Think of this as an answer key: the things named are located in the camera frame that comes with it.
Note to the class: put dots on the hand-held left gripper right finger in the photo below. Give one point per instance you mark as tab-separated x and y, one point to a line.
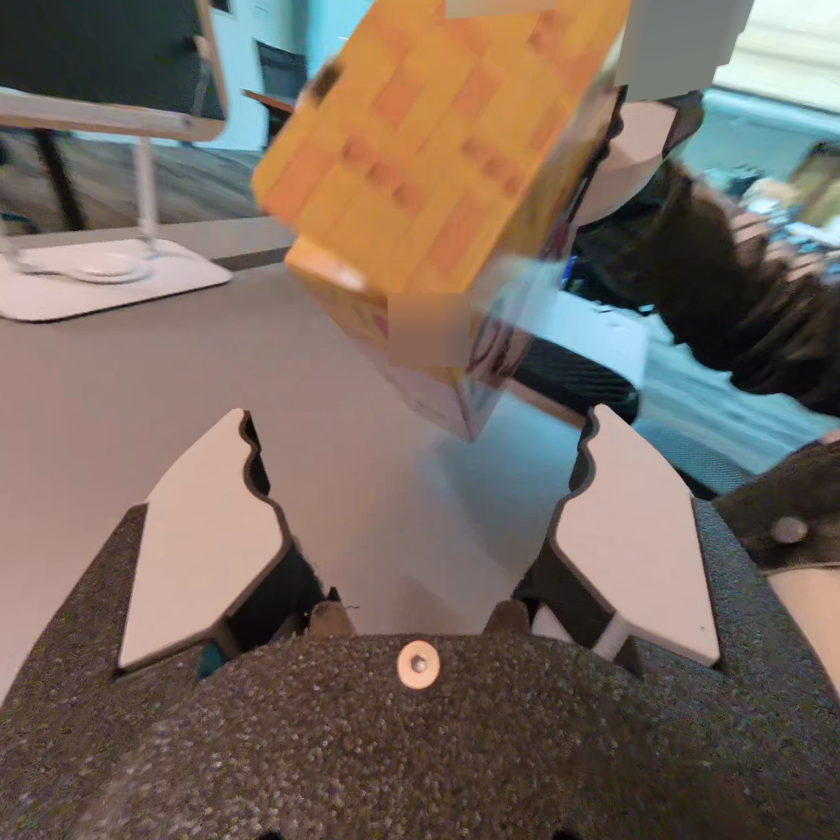
636	538

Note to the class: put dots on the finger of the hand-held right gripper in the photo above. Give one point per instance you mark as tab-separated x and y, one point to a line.
518	308

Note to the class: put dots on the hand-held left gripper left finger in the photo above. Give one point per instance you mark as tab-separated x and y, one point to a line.
197	558

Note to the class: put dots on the person's right forearm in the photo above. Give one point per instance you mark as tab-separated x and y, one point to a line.
722	275

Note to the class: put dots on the brown top office desk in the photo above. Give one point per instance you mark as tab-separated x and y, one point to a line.
269	100

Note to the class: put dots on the black mesh wrist pad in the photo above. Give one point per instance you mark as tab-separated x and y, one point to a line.
577	380

